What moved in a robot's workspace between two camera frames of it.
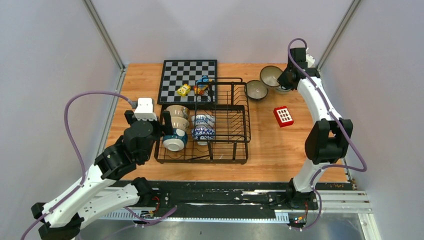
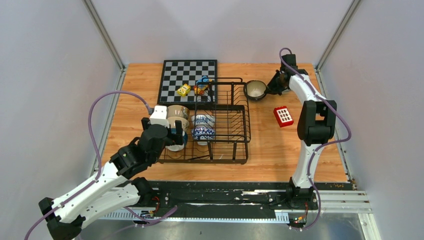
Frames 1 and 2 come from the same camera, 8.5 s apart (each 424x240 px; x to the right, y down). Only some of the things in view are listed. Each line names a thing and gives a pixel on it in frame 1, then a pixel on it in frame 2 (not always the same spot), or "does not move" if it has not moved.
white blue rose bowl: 203,120 does not move
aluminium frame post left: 100,27 does not move
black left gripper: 166,129 to 179,139
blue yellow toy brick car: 202,84 does not move
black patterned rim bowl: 269,75 to 254,90
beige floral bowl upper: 178,110 does not move
